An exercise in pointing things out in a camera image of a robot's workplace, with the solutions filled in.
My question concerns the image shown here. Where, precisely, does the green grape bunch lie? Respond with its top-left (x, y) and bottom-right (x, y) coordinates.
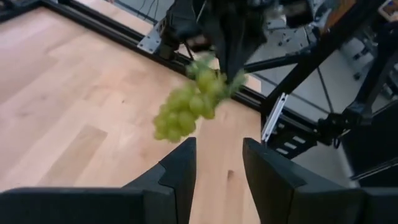
top-left (152, 52), bottom-right (248, 144)

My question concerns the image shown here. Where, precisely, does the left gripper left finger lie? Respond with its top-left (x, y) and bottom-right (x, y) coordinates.
top-left (0, 136), bottom-right (198, 224)

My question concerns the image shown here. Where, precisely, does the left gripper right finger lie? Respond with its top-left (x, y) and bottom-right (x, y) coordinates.
top-left (242, 137), bottom-right (398, 224)

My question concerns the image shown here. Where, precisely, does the black metal table frame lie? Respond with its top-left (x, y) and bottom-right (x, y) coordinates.
top-left (0, 0), bottom-right (333, 160)

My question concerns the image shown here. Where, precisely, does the black metal beam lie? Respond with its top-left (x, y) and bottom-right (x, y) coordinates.
top-left (260, 0), bottom-right (389, 114)

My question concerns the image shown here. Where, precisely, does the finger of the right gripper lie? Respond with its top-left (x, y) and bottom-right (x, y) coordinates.
top-left (214, 26), bottom-right (240, 84)
top-left (238, 26), bottom-right (269, 82)

